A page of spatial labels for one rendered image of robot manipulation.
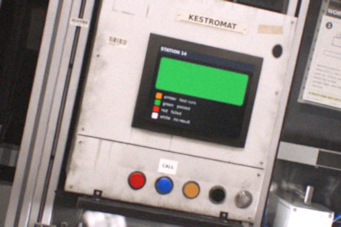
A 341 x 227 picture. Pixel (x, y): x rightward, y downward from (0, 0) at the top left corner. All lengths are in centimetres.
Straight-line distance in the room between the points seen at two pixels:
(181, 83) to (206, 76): 5
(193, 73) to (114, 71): 16
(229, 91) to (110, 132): 27
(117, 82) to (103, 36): 10
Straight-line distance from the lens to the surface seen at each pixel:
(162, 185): 148
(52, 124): 147
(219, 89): 147
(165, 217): 147
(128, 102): 146
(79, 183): 148
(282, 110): 155
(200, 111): 146
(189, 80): 145
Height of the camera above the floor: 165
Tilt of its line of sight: 3 degrees down
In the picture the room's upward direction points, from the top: 12 degrees clockwise
